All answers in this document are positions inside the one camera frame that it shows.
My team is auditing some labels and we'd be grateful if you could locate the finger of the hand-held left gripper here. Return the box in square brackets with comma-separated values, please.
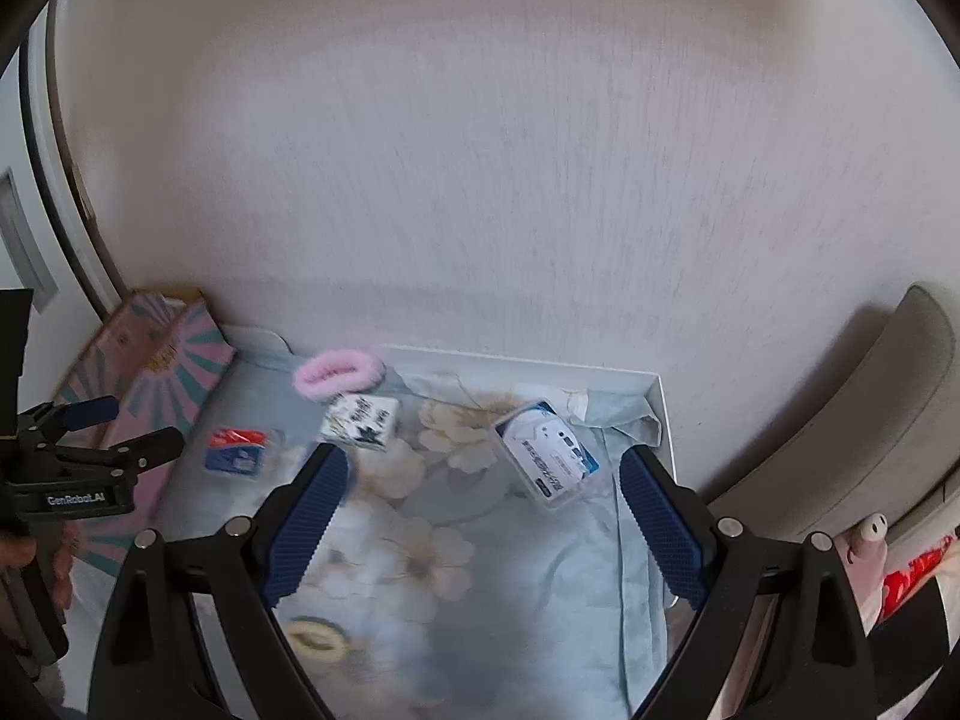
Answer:
[51, 427, 185, 490]
[19, 395, 121, 437]

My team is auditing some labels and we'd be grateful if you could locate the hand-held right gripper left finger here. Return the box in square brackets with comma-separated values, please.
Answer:
[91, 442, 353, 720]

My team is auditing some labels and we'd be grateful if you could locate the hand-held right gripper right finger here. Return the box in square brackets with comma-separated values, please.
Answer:
[619, 446, 880, 720]

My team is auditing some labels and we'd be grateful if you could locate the brown cardboard box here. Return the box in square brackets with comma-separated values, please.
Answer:
[52, 286, 239, 578]

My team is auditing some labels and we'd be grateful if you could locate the small blue packet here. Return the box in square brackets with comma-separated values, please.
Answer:
[204, 426, 286, 477]

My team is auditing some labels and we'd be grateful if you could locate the floral print tissue pack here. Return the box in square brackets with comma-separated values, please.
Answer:
[319, 390, 400, 452]

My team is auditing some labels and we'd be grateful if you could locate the cream hair scrunchie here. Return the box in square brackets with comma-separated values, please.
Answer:
[289, 615, 350, 665]

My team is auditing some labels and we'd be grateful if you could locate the clear packet with blue label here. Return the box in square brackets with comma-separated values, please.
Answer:
[491, 399, 601, 515]

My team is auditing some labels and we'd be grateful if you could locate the pink fluffy hair band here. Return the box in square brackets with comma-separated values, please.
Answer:
[292, 349, 387, 400]

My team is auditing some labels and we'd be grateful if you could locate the person's left hand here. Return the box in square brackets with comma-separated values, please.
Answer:
[0, 521, 80, 610]

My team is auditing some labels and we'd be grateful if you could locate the blue floral cloth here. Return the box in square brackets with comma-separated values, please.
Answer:
[154, 326, 670, 720]

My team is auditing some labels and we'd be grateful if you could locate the pink plush toy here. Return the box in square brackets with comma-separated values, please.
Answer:
[840, 511, 893, 616]

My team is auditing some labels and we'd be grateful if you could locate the red cloth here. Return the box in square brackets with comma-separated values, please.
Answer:
[877, 540, 955, 620]

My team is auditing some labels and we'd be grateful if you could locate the black white striped cloth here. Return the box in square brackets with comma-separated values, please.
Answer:
[862, 562, 960, 720]

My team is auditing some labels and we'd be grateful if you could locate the white door frame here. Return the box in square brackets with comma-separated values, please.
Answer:
[19, 0, 130, 316]

